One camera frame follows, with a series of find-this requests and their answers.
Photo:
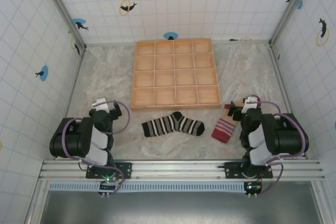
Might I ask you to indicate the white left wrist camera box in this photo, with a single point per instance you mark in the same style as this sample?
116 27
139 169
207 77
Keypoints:
101 104

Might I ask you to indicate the wooden compartment tray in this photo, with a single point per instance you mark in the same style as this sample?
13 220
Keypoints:
183 77

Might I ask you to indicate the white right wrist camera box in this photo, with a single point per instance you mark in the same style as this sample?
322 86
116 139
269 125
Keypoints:
249 101

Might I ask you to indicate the black white striped sock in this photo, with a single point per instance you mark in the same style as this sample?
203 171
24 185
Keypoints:
157 128

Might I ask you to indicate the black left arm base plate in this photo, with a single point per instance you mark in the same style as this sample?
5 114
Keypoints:
126 169

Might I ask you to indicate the grey sheet metal panel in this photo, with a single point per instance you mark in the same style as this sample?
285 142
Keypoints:
170 208

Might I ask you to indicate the aluminium mounting rail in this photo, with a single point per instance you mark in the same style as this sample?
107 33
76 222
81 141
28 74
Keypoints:
178 169

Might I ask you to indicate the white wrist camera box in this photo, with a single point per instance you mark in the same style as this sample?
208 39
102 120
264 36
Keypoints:
101 104
249 101

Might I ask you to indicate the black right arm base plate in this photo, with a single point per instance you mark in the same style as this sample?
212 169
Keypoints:
231 170

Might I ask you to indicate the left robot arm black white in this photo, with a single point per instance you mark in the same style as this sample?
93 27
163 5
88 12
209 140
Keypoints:
78 134

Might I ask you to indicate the aluminium frame post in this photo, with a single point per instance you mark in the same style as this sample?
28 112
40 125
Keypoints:
63 11
291 9

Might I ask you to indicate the tan red purple sock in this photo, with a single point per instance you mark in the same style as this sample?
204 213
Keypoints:
223 129

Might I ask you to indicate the aluminium table edge rail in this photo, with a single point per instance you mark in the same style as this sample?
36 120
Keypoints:
286 98
71 95

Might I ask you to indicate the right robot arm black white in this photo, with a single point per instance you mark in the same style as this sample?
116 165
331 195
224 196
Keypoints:
286 134

